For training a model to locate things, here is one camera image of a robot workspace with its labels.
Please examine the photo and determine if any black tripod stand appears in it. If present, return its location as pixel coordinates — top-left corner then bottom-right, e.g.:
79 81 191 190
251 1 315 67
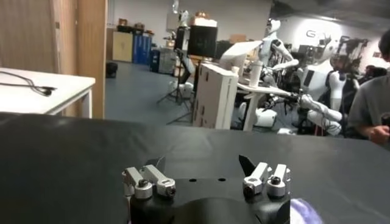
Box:
157 48 202 125

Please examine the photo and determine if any tall white cardboard box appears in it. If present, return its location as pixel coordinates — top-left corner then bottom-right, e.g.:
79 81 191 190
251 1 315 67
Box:
192 63 239 130

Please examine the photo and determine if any white humanoid robot black chest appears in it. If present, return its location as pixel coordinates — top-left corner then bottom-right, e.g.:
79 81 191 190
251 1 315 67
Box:
300 36 371 136

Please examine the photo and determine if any black monitor panel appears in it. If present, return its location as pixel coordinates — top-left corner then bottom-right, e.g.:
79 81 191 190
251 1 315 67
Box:
187 25 219 58

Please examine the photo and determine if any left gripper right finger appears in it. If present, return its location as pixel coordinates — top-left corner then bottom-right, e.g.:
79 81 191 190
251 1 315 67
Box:
238 154 292 198

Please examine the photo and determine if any black trash bin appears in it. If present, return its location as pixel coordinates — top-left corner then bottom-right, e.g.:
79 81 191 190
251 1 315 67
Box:
105 61 119 79

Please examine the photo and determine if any blue cabinet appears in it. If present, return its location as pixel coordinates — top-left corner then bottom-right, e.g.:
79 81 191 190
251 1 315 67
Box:
133 33 152 65

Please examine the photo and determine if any person's right hand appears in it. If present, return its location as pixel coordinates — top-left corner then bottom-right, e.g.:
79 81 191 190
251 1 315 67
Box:
368 124 390 144

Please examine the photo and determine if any white table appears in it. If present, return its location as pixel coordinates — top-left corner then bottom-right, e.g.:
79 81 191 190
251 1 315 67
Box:
0 67 96 119

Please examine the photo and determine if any seated person grey shirt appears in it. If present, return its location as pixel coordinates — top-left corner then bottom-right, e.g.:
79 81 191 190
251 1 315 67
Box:
347 29 390 144

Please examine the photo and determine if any beige cabinet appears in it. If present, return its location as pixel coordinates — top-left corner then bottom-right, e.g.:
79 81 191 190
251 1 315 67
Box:
112 30 134 63

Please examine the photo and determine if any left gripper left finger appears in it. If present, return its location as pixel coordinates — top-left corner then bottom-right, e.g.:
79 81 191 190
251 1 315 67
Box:
121 164 177 200

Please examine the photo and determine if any small white robot base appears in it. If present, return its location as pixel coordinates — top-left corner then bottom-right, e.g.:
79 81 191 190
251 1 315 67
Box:
169 80 194 98

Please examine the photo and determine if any person's right forearm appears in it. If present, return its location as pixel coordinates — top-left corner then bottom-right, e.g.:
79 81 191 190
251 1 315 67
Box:
356 123 378 139

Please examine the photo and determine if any wooden folding screen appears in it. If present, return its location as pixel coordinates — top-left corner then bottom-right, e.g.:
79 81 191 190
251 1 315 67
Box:
0 0 108 119

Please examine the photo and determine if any lavender t-shirt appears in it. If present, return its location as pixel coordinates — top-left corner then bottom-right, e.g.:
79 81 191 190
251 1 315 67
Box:
289 198 324 224

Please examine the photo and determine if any white curved panel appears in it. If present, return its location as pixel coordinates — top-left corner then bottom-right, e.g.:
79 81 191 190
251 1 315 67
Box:
219 40 263 72

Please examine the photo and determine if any black looped cable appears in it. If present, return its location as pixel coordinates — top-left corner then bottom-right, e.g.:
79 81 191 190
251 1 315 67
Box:
0 70 58 97

